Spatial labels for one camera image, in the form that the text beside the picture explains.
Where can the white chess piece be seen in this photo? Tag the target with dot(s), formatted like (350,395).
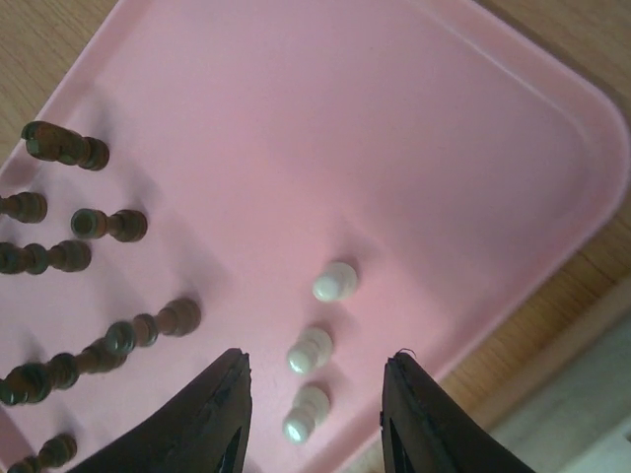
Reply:
(312,350)
(337,281)
(310,408)

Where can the wooden chess board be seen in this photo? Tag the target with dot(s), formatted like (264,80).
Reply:
(580,420)

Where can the dark chess piece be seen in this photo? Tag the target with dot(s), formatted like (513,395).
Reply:
(48,142)
(55,453)
(124,225)
(68,256)
(31,383)
(178,318)
(25,207)

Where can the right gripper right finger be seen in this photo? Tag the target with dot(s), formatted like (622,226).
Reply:
(424,430)

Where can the pink plastic tray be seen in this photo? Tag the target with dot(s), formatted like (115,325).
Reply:
(451,161)

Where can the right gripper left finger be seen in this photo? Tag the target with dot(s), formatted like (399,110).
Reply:
(204,428)

